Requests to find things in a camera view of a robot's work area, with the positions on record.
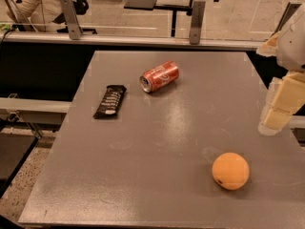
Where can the orange fruit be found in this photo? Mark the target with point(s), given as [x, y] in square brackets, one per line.
[231, 171]

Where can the far right metal bracket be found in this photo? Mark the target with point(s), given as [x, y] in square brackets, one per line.
[287, 14]

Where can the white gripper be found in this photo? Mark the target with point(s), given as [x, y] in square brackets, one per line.
[293, 50]

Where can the black snack bar wrapper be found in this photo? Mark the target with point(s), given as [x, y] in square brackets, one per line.
[111, 101]

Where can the seated person in beige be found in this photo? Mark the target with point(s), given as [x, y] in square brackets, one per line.
[43, 15]

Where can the left metal rail bracket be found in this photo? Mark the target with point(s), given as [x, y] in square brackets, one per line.
[74, 29]

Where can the red coke can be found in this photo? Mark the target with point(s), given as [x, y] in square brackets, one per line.
[159, 77]

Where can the right metal rail bracket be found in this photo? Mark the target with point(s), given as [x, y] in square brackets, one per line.
[197, 21]

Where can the metal rail bracket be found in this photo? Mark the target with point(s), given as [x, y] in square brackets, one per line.
[197, 21]
[74, 29]

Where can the metal guard rail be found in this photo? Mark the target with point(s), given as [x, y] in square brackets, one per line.
[130, 41]

